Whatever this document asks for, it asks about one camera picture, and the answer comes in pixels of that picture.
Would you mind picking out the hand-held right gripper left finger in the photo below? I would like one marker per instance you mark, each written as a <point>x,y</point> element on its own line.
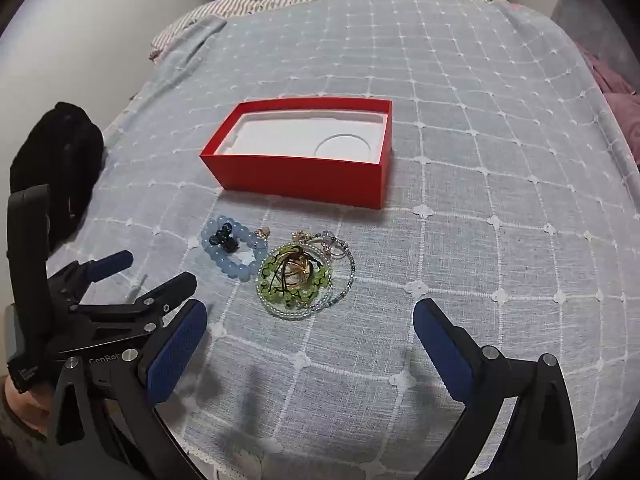
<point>175,355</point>

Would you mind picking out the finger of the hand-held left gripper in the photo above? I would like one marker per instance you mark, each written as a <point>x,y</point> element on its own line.
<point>165,290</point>
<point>112,262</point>

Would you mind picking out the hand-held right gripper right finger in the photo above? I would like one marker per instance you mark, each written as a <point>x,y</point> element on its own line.
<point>442,350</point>

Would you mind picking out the gold earring with dark stone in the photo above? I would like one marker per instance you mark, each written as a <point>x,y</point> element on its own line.
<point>263,232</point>

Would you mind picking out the gold stud earring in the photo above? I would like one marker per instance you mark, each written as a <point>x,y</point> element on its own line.
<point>300,235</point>

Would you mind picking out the red cardboard box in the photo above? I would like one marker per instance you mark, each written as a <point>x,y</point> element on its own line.
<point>300,175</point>

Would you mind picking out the person's left forearm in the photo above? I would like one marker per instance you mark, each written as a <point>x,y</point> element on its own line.
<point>22,405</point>

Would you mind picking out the black cloth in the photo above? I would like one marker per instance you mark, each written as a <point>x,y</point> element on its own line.
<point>55,160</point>

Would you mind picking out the grey checked bedspread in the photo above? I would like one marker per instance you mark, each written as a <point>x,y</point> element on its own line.
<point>475,185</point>

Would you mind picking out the striped bed sheet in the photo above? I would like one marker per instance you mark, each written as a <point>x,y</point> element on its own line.
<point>175,30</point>

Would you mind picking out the pink cloth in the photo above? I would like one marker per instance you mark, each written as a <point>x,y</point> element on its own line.
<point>612,80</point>

